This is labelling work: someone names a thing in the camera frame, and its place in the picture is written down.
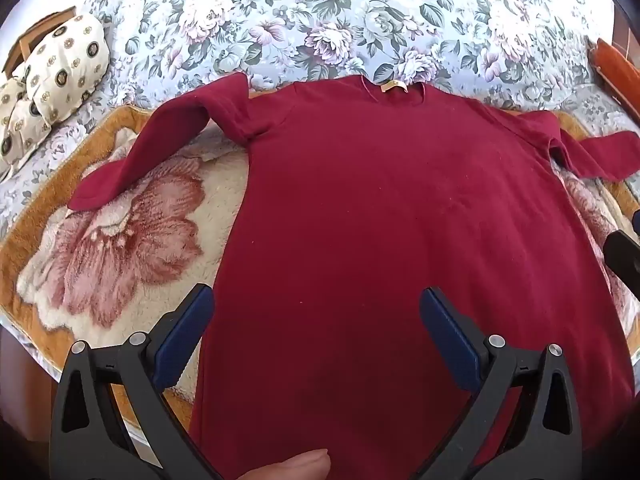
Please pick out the floral bedsheet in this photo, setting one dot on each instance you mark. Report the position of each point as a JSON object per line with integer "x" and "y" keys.
{"x": 350, "y": 20}

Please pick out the wooden chair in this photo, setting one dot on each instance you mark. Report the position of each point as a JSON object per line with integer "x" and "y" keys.
{"x": 37, "y": 30}

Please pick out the cream medallion-print pillow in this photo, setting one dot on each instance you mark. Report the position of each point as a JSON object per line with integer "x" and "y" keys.
{"x": 60, "y": 75}

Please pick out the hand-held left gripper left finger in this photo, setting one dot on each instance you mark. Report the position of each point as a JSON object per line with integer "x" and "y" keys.
{"x": 186, "y": 330}

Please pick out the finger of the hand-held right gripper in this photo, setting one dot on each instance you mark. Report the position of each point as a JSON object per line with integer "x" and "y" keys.
{"x": 625, "y": 262}

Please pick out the plush flower-pattern blanket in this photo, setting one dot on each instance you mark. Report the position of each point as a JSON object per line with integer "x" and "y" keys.
{"x": 125, "y": 240}

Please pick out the dark red long-sleeve shirt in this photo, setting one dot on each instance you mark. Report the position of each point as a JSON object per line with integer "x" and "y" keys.
{"x": 375, "y": 210}

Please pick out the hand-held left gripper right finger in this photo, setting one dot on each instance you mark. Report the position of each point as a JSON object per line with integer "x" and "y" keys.
{"x": 447, "y": 335}

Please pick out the orange-brown wooden furniture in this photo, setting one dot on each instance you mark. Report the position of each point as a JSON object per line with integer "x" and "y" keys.
{"x": 617, "y": 67}

